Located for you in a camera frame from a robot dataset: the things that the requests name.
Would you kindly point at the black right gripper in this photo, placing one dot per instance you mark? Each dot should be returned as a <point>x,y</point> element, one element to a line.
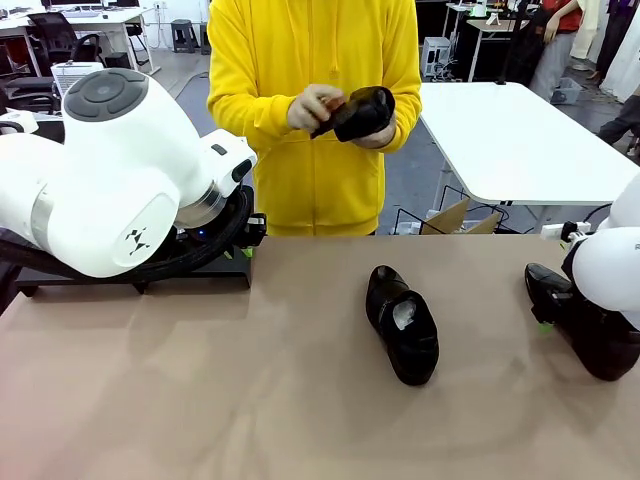
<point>572,270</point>

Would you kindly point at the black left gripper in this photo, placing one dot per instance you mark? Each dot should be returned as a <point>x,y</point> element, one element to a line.
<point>197,236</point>

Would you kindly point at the black leather dress shoe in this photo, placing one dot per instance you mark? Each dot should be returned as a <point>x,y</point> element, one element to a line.
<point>600,350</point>
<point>365,115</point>
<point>410,350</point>

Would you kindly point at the yellow-sleeved left forearm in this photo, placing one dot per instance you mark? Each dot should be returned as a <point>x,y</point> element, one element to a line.
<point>407,115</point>

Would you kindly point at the yellow-sleeved right forearm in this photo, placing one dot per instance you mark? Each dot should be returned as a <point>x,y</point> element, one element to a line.
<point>245,125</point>

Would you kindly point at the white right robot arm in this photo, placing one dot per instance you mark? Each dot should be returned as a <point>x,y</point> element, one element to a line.
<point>610,270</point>

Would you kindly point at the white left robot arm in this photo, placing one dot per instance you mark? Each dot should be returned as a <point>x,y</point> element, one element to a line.
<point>100,175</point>

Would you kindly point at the black metal shoe stand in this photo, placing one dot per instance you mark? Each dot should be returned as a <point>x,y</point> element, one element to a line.
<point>75,286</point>
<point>210,281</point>

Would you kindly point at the person's right hand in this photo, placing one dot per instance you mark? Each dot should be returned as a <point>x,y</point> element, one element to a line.
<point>307,110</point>

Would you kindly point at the person's left hand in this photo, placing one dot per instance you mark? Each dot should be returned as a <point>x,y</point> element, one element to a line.
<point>375,141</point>

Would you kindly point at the person in yellow hoodie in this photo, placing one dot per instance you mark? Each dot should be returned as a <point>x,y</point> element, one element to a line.
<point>310,190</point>

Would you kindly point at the white power strip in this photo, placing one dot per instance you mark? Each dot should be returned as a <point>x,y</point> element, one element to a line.
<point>552,230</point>

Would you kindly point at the brown cardboard box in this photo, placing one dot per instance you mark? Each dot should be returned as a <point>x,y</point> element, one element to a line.
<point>447,217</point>

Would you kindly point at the grey plastic stool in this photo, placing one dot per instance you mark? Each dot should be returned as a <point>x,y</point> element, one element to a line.
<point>203,42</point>
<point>182,37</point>

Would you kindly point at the seated person's dark leg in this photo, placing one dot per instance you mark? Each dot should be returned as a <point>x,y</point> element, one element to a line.
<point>622,122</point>

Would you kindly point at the black computer tower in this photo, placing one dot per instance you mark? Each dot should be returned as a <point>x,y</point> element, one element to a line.
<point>119,61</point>

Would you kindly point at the grey storage bin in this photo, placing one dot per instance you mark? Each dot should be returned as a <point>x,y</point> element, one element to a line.
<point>567,92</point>

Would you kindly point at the black fabric cover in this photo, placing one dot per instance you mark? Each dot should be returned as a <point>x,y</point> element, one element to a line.
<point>7,287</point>

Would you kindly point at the white air purifier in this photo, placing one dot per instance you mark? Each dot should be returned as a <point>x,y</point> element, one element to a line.
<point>65,75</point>

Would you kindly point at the white garment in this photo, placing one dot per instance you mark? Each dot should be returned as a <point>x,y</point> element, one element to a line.
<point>27,122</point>

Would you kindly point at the bystander in red top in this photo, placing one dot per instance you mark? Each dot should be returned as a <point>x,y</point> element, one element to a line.
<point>557,55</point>

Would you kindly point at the white office desk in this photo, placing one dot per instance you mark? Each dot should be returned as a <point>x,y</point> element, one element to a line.
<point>100,17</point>

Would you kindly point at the white computer case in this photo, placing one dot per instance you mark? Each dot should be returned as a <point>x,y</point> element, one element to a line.
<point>437,55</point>

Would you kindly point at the black mesh office chair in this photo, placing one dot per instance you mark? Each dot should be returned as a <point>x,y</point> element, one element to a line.
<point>55,35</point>

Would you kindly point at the wooden top desk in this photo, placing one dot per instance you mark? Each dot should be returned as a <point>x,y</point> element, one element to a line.
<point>500,25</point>

